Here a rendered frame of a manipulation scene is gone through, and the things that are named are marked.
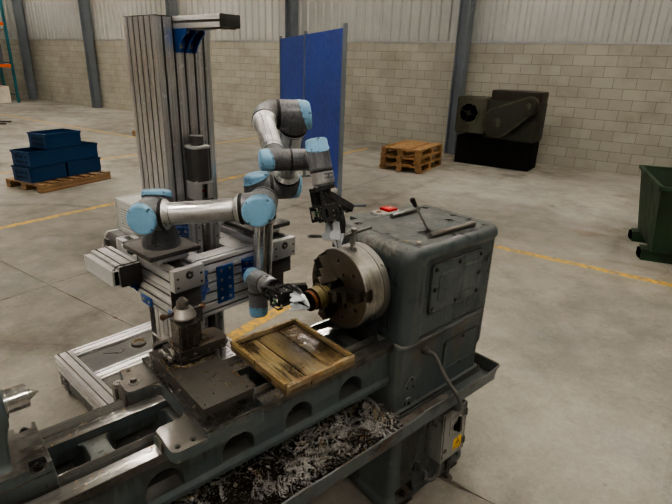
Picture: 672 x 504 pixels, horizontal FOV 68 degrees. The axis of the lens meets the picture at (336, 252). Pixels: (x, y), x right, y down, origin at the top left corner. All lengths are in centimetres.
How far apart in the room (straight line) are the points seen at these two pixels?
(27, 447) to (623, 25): 1125
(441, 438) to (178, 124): 178
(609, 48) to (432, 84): 368
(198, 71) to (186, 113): 18
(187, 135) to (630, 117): 1009
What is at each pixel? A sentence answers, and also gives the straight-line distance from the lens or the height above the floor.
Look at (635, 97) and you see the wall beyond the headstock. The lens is 1152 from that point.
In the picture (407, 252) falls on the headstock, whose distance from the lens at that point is 183.
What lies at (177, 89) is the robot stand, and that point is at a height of 175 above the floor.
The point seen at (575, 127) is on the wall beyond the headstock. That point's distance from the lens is 1168.
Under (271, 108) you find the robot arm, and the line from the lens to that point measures 202.
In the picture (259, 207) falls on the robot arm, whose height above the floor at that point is 139.
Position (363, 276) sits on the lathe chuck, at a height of 117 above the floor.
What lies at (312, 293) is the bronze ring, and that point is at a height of 111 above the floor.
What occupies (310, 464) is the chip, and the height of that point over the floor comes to 58.
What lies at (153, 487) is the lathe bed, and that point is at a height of 71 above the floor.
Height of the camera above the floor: 187
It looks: 21 degrees down
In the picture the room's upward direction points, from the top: 2 degrees clockwise
